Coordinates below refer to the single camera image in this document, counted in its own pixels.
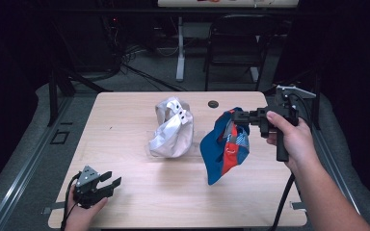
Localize black metal frame stand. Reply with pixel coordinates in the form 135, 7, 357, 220
46, 18, 114, 128

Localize black folding chair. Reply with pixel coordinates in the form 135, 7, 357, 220
203, 13, 278, 92

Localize black tape square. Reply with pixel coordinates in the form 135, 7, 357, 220
49, 129, 71, 145

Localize person's left hand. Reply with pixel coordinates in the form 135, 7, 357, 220
65, 189, 109, 231

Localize blue and orange cap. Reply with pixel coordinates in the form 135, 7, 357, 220
199, 107, 251, 187

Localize left hand-held gripper black cable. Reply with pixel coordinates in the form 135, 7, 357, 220
60, 172, 82, 231

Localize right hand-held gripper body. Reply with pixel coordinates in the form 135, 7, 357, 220
257, 85, 316, 163

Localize white desk leg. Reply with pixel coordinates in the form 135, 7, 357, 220
175, 16, 187, 83

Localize hand-held gripper black cable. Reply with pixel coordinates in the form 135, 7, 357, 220
268, 90, 313, 231
60, 172, 82, 231

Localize right hand-held gripper black cable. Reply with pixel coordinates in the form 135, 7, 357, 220
268, 90, 313, 231

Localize aluminium floor rail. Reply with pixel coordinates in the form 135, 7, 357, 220
297, 99, 370, 231
0, 95, 75, 231

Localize person's right hand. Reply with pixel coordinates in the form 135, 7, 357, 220
265, 110, 322, 176

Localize black floor cables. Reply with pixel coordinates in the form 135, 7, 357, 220
120, 62, 187, 92

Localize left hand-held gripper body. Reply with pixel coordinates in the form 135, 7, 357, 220
73, 166, 116, 209

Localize pale pink and white cap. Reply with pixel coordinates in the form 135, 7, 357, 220
147, 96, 195, 159

